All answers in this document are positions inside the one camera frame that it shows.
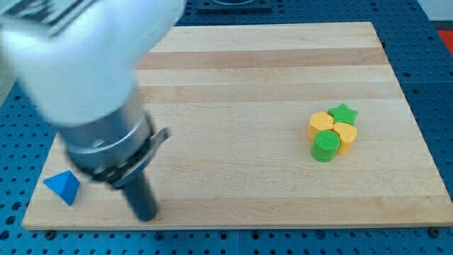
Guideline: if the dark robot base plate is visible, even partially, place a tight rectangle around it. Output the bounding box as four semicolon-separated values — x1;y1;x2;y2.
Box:
196;0;273;12

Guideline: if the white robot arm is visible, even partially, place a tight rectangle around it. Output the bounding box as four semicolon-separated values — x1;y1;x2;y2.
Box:
1;0;186;221

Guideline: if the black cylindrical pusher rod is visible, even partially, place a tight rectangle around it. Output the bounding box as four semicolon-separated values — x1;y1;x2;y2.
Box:
122;173;159;222

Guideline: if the blue triangle block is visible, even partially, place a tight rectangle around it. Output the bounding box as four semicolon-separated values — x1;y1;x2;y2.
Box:
43;171;80;206

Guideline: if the yellow heart block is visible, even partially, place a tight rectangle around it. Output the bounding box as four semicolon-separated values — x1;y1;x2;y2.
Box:
333;123;357;154

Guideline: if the red object at edge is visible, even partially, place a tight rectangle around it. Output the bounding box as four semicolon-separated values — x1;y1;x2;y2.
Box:
437;30;453;55

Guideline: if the yellow hexagon block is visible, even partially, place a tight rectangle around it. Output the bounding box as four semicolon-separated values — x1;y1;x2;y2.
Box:
307;112;334;140

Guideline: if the green star block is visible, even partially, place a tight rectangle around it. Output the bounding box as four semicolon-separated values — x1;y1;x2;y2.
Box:
328;103;358;125

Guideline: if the green cylinder block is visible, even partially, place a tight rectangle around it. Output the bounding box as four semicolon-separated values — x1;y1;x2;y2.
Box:
311;130;340;162

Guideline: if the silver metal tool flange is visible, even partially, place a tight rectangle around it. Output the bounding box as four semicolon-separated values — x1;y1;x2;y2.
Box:
57;90;171;189

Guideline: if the wooden board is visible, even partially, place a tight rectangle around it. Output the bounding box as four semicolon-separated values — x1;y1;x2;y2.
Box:
22;22;452;230

